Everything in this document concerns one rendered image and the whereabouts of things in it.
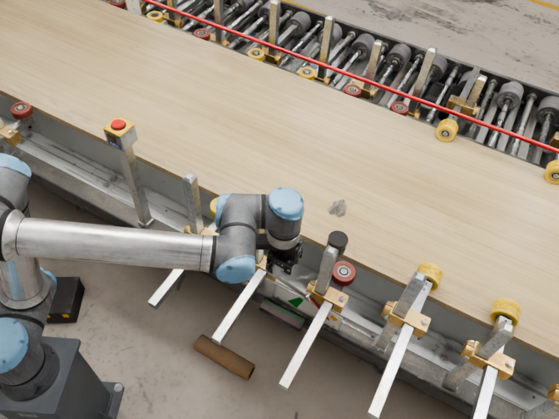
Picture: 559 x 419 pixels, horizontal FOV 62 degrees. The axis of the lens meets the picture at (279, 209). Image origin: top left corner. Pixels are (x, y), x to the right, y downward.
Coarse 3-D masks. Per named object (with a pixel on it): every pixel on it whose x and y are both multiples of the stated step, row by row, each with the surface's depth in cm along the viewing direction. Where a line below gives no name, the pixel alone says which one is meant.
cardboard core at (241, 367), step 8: (200, 336) 224; (200, 344) 222; (208, 344) 222; (216, 344) 223; (200, 352) 223; (208, 352) 220; (216, 352) 220; (224, 352) 220; (232, 352) 221; (216, 360) 220; (224, 360) 218; (232, 360) 218; (240, 360) 218; (232, 368) 217; (240, 368) 216; (248, 368) 216; (240, 376) 217; (248, 376) 215
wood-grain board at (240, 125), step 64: (0, 0) 246; (64, 0) 250; (0, 64) 213; (64, 64) 216; (128, 64) 218; (192, 64) 221; (256, 64) 224; (192, 128) 194; (256, 128) 196; (320, 128) 198; (384, 128) 200; (256, 192) 174; (320, 192) 176; (384, 192) 178; (448, 192) 180; (512, 192) 181; (384, 256) 160; (448, 256) 161; (512, 256) 163
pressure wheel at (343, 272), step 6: (336, 264) 156; (342, 264) 156; (348, 264) 156; (336, 270) 154; (342, 270) 154; (348, 270) 155; (354, 270) 155; (336, 276) 153; (342, 276) 154; (348, 276) 154; (354, 276) 154; (336, 282) 154; (342, 282) 153; (348, 282) 153
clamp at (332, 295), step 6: (312, 282) 156; (306, 288) 155; (312, 288) 154; (330, 288) 154; (312, 294) 154; (318, 294) 153; (324, 294) 153; (330, 294) 153; (336, 294) 153; (342, 294) 153; (318, 300) 155; (330, 300) 152; (336, 300) 152; (336, 306) 152; (342, 306) 151
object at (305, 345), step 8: (336, 288) 156; (328, 304) 152; (320, 312) 150; (328, 312) 150; (320, 320) 148; (312, 328) 146; (304, 336) 145; (312, 336) 145; (304, 344) 143; (296, 352) 141; (304, 352) 141; (296, 360) 140; (288, 368) 138; (296, 368) 138; (288, 376) 137; (280, 384) 135; (288, 384) 135
